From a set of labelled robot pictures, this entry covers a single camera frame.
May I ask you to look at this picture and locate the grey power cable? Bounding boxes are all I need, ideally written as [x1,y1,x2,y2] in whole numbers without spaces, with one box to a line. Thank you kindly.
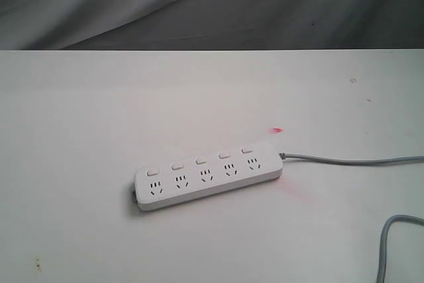
[278,152,424,283]

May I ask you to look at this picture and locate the white five-socket power strip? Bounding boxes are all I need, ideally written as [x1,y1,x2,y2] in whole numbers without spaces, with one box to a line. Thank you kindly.
[134,142,283,211]

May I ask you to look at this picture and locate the grey backdrop cloth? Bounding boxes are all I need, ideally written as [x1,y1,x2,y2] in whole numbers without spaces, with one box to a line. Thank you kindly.
[1,0,423,50]

